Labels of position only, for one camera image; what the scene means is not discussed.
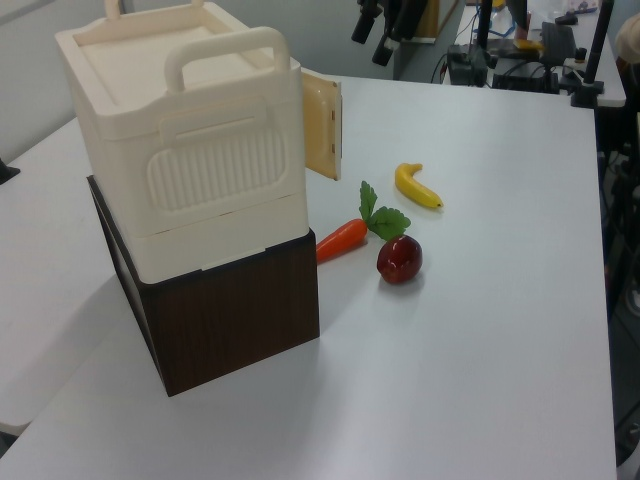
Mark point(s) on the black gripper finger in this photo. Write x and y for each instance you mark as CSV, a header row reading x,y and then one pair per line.
x,y
365,22
386,50

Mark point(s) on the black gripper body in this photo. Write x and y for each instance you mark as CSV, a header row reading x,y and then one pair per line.
x,y
402,17

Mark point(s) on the cream cabinet door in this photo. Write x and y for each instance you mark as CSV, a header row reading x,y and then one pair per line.
x,y
320,125

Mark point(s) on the yellow wooden board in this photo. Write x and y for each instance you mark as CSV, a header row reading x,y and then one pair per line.
x,y
442,20

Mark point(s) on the thin black pole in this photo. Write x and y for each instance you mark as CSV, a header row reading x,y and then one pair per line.
x,y
484,25

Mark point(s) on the black electronic device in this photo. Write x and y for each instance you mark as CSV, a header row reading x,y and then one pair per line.
x,y
470,65

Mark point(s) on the dark tapered stand leg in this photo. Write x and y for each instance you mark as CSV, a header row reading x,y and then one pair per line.
x,y
517,15

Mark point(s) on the small yellow object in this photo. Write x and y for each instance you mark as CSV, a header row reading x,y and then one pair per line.
x,y
529,46

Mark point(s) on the black flat control box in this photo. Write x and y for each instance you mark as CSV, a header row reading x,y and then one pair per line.
x,y
520,77

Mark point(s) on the yellow toy banana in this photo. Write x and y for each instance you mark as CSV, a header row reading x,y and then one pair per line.
x,y
412,189

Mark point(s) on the black computer mouse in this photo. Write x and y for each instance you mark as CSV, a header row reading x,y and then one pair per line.
x,y
566,19

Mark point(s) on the pink patterned box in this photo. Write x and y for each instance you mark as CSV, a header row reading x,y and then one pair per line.
x,y
581,5

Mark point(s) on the white box with black knob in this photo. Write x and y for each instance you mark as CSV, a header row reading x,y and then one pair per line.
x,y
580,54

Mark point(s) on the orange toy carrot with leaves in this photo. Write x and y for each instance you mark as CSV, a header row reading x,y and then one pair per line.
x,y
342,241

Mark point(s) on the black pole with clamp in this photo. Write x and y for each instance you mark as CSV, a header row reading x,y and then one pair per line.
x,y
597,50

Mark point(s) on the dark red toy apple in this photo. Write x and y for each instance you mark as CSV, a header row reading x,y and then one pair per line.
x,y
400,260

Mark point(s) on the person head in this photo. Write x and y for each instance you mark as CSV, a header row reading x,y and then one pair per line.
x,y
630,40

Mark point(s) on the dark brown wooden box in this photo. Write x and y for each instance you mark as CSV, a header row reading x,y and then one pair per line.
x,y
225,325

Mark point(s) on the black clamp mount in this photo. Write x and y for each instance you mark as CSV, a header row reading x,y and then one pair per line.
x,y
7,172

